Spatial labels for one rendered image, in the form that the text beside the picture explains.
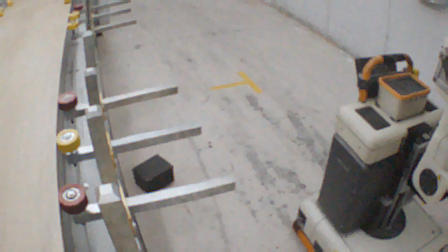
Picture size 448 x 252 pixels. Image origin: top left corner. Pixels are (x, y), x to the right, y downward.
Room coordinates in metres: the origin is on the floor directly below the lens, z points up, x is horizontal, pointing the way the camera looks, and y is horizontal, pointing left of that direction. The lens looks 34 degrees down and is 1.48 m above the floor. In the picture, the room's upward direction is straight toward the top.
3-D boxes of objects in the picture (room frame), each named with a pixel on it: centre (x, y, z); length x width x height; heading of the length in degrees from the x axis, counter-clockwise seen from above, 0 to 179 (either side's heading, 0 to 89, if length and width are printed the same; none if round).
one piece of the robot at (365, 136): (1.07, -0.71, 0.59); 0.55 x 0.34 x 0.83; 111
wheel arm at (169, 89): (1.09, 0.36, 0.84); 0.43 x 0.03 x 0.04; 112
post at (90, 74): (0.79, 0.34, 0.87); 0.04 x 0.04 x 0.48; 22
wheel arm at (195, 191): (0.62, 0.18, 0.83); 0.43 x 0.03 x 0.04; 112
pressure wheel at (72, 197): (0.55, 0.36, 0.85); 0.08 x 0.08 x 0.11
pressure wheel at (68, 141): (0.78, 0.45, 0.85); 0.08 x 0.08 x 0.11
